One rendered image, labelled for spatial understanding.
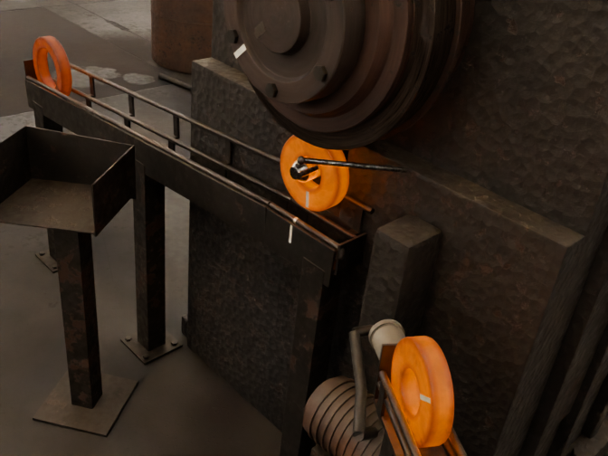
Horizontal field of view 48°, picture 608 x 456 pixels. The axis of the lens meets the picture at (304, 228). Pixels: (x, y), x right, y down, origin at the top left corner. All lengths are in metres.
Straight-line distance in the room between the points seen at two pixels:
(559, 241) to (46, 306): 1.63
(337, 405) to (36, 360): 1.10
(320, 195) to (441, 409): 0.51
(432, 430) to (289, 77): 0.58
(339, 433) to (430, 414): 0.29
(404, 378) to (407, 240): 0.24
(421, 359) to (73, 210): 0.89
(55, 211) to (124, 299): 0.76
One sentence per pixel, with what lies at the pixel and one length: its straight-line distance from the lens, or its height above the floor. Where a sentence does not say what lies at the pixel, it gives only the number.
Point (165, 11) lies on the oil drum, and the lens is 4.16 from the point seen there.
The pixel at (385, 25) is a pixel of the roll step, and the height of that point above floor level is 1.14.
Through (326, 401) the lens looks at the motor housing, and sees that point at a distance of 1.23.
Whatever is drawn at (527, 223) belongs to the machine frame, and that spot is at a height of 0.87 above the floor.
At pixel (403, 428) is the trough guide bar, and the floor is 0.69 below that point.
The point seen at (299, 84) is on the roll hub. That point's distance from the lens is 1.11.
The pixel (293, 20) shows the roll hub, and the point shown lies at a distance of 1.09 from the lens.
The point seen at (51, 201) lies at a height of 0.60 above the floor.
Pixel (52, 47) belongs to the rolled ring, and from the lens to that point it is 2.13.
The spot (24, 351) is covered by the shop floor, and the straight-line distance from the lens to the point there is 2.14.
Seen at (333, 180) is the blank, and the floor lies 0.82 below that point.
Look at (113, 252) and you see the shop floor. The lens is 2.51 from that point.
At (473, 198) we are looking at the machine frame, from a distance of 1.17.
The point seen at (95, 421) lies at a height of 0.01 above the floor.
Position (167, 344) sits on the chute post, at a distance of 2.10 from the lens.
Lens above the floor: 1.39
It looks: 31 degrees down
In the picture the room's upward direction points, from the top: 7 degrees clockwise
